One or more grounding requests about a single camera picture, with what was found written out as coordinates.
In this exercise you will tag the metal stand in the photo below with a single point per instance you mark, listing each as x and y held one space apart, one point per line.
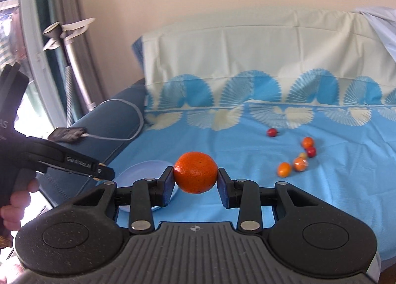
72 55

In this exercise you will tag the red cherry tomato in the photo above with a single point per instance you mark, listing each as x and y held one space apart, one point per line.
272 132
311 152

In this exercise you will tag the orange mandarin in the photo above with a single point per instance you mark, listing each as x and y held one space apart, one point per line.
195 172

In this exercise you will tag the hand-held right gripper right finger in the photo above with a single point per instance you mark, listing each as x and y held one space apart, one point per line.
224 189

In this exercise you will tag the person's left hand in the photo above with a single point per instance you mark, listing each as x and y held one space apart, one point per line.
15 213

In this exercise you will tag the orange cherry tomato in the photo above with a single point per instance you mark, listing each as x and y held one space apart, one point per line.
284 169
300 164
307 142

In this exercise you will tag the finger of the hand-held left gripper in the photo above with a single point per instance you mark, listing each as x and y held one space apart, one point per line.
77 160

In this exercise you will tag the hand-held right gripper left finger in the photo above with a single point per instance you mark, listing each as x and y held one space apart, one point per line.
168 186

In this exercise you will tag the pale window frame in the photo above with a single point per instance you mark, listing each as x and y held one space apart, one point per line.
32 52

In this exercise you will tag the light blue plate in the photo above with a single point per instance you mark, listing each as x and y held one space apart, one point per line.
139 170

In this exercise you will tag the light blue cloth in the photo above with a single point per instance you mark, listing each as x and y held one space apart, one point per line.
380 27

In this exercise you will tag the black power adapter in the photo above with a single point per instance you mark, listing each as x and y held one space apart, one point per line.
66 135

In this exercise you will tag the yellow cherry tomato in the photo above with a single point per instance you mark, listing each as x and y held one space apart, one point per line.
303 155

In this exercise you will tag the blue patterned bed sheet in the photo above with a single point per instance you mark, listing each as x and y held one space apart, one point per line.
222 129

